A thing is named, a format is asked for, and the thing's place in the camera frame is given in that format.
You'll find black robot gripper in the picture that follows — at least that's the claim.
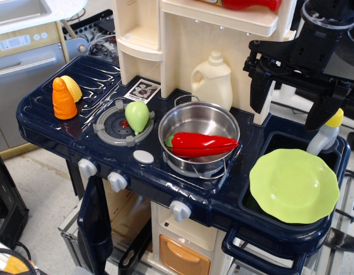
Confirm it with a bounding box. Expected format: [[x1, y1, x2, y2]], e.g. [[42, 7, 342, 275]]
[[243, 40, 354, 131]]

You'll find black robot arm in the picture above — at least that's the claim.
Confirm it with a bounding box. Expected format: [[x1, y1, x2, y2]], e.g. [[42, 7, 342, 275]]
[[243, 1, 354, 131]]

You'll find light green plastic plate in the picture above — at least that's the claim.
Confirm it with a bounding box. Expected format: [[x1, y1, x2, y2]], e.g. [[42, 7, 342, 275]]
[[249, 149, 340, 224]]

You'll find green toy pear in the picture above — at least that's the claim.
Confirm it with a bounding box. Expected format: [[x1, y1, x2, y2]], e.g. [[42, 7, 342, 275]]
[[125, 101, 150, 135]]

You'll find grey yellow toy faucet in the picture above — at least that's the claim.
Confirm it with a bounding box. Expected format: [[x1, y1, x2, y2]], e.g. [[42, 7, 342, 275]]
[[306, 108, 344, 155]]

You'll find cream toy detergent bottle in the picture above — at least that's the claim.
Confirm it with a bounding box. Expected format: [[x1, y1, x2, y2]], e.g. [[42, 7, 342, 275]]
[[191, 50, 233, 111]]

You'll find red toy ketchup bottle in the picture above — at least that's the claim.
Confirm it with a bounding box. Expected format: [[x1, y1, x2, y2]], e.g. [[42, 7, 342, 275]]
[[205, 0, 282, 11]]

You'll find navy toy kitchen counter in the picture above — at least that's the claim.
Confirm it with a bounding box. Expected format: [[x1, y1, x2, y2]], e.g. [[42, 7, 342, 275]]
[[15, 54, 352, 275]]

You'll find stainless steel pot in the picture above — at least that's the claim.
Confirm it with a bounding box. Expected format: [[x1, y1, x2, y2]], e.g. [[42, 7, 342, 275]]
[[158, 101, 240, 180]]

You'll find red toy chili pepper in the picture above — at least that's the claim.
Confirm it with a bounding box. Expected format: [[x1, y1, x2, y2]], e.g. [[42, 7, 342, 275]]
[[164, 132, 239, 158]]

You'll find cream toy kitchen shelf tower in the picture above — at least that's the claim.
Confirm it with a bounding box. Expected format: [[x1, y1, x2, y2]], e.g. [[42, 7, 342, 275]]
[[112, 1, 296, 112]]

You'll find black white sticker label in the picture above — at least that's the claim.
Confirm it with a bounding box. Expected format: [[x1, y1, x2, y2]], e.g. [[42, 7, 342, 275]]
[[124, 79, 160, 104]]

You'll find grey right stove knob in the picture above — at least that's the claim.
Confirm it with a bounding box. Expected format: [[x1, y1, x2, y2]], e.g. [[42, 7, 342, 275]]
[[169, 200, 191, 222]]

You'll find grey stove knob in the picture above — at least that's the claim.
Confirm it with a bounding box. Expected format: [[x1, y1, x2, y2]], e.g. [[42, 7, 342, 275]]
[[78, 158, 98, 179], [169, 200, 191, 222], [107, 172, 128, 193]]

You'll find grey oval button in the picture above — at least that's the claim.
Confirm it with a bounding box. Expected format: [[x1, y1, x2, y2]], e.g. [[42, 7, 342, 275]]
[[133, 150, 154, 164]]

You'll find grey toy stove burner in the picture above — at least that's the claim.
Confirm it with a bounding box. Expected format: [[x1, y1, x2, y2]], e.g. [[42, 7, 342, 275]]
[[93, 99, 155, 147]]

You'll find grey middle stove knob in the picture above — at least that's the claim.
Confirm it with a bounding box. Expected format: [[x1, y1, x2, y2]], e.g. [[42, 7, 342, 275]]
[[107, 172, 128, 193]]

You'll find orange toy drawer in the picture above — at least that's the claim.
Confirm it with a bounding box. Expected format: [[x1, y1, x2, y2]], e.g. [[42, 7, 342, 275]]
[[159, 235, 211, 275]]

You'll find yellow toy corn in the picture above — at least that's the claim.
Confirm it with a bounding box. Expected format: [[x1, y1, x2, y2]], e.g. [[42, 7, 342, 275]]
[[61, 76, 82, 103]]

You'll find grey left stove knob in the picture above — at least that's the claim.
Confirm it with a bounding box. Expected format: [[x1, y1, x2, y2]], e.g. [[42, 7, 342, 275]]
[[78, 158, 98, 179]]

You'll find orange toy carrot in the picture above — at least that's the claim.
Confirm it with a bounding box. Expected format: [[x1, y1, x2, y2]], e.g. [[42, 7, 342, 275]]
[[52, 77, 77, 120]]

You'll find navy toy oven door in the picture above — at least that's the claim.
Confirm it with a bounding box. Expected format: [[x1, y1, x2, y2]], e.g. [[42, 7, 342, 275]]
[[77, 176, 113, 274]]

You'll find black computer case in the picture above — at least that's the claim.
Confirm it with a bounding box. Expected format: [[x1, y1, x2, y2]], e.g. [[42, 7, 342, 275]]
[[0, 156, 29, 249]]

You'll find navy towel rail handle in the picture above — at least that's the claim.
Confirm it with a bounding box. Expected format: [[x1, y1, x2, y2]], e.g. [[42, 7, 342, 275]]
[[222, 224, 306, 274]]

